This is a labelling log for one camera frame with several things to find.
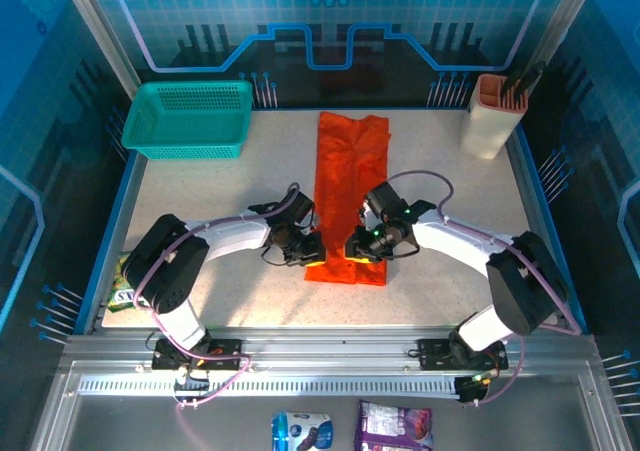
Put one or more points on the orange t-shirt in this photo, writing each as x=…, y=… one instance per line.
x=350, y=171

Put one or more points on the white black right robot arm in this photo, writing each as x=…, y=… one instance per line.
x=525, y=281

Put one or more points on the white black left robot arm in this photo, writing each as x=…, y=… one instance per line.
x=170, y=271

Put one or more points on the beige utensil holder orange rim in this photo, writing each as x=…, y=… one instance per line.
x=487, y=131

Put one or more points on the teal plastic basket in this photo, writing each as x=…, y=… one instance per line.
x=185, y=121

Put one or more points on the blue white snack package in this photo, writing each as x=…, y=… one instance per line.
x=302, y=431

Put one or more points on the purple snack bag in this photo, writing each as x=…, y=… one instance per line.
x=395, y=428

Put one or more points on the green snack packet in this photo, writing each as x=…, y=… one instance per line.
x=120, y=298

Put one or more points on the black utensils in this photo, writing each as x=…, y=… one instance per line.
x=522, y=83

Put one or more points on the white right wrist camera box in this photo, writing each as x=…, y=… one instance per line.
x=366, y=213

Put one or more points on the aluminium frame rail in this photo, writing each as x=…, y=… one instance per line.
x=325, y=346

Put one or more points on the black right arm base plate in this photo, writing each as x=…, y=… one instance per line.
x=432, y=356

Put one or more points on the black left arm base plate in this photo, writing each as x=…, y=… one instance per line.
x=227, y=356

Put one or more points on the aluminium frame post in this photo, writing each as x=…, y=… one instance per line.
x=562, y=21
x=100, y=31

